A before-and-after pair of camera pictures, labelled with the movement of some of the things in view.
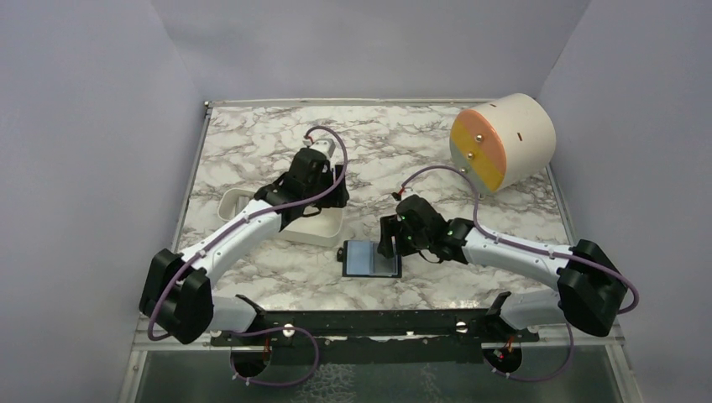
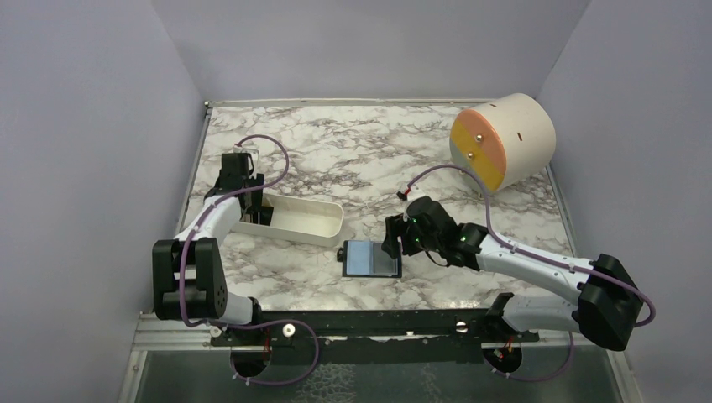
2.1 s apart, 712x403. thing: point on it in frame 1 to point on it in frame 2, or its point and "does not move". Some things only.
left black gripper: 337,198 to 255,197
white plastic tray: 323,228 does not move
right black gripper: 391,226 does not move
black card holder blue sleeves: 361,259 does not move
